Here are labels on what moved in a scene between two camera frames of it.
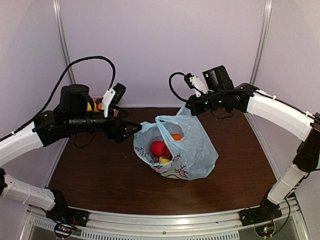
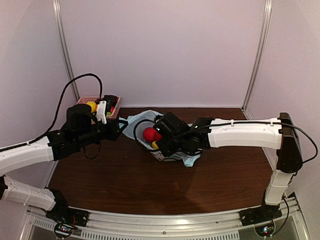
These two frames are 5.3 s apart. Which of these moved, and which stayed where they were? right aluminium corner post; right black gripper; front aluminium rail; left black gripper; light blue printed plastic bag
Moved: right black gripper; left black gripper; light blue printed plastic bag
Stayed: right aluminium corner post; front aluminium rail
